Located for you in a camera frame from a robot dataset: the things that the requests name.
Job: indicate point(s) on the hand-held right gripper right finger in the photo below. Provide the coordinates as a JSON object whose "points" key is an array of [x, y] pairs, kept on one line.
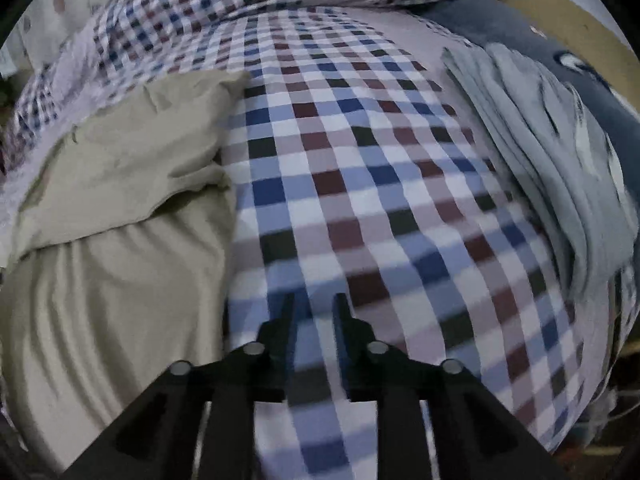
{"points": [[345, 340]]}

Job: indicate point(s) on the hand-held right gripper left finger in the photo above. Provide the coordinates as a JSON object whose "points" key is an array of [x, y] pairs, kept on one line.
{"points": [[280, 335]]}

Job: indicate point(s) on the beige garment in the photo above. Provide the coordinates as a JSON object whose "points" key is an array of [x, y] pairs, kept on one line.
{"points": [[125, 185]]}

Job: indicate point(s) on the light grey-blue folded clothes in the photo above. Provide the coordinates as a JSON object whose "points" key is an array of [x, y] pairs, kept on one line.
{"points": [[540, 135]]}

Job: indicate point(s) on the checkered bed sheet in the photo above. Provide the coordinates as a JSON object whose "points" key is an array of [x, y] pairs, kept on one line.
{"points": [[375, 185]]}

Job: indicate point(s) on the checkered quilt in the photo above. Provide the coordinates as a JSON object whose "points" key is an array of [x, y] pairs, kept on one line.
{"points": [[200, 5]]}

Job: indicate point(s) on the dark blue pillow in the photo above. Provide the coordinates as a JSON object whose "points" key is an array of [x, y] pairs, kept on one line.
{"points": [[500, 20]]}

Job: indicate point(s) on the wooden headboard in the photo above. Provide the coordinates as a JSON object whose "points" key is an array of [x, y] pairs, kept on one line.
{"points": [[565, 0]]}

